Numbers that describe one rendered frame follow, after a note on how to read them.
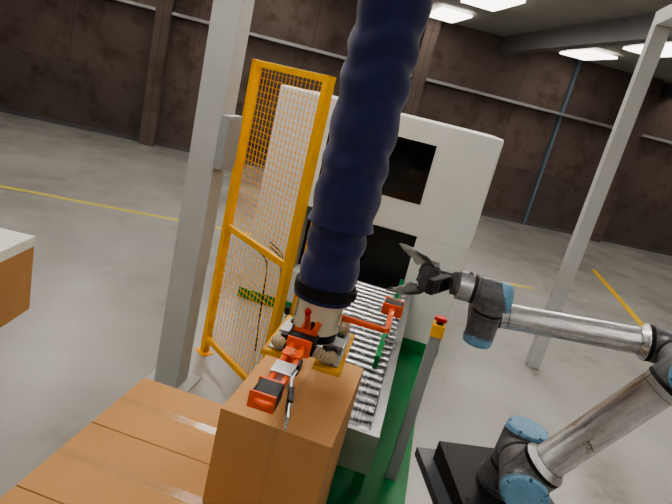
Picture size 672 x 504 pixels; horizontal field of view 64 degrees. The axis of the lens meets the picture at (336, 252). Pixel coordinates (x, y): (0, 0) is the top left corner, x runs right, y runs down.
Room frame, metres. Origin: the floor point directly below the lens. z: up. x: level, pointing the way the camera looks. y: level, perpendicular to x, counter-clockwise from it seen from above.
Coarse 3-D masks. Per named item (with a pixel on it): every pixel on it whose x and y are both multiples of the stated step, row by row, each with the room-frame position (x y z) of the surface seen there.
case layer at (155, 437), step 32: (160, 384) 2.22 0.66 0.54; (128, 416) 1.94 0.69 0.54; (160, 416) 1.99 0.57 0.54; (192, 416) 2.04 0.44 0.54; (64, 448) 1.67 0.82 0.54; (96, 448) 1.71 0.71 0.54; (128, 448) 1.75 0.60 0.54; (160, 448) 1.79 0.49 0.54; (192, 448) 1.84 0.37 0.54; (32, 480) 1.49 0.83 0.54; (64, 480) 1.52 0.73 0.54; (96, 480) 1.56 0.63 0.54; (128, 480) 1.59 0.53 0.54; (160, 480) 1.63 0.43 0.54; (192, 480) 1.67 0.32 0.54
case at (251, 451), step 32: (320, 384) 1.88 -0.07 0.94; (352, 384) 1.94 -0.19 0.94; (224, 416) 1.57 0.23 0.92; (256, 416) 1.58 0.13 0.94; (320, 416) 1.67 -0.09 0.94; (224, 448) 1.57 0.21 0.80; (256, 448) 1.55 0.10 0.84; (288, 448) 1.53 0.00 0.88; (320, 448) 1.52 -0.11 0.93; (224, 480) 1.56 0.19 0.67; (256, 480) 1.55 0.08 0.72; (288, 480) 1.53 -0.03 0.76; (320, 480) 1.51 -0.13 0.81
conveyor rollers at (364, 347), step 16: (368, 288) 4.27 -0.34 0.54; (384, 288) 4.35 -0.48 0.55; (352, 304) 3.83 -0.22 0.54; (368, 304) 3.90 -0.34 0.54; (368, 320) 3.62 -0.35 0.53; (384, 320) 3.69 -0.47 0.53; (368, 336) 3.35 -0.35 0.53; (352, 352) 3.02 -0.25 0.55; (368, 352) 3.08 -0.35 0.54; (384, 352) 3.15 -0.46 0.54; (368, 368) 2.89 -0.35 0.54; (384, 368) 2.97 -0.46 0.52; (368, 384) 2.71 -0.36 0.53; (368, 400) 2.53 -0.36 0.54; (352, 416) 2.36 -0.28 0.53; (368, 416) 2.37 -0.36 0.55
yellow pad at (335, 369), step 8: (344, 336) 1.95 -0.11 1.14; (352, 336) 1.98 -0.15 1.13; (336, 352) 1.76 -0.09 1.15; (344, 352) 1.83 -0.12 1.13; (320, 360) 1.71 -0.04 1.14; (336, 360) 1.74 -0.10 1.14; (344, 360) 1.77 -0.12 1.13; (312, 368) 1.68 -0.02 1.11; (320, 368) 1.68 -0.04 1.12; (328, 368) 1.68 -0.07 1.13; (336, 368) 1.69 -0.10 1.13; (336, 376) 1.67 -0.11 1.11
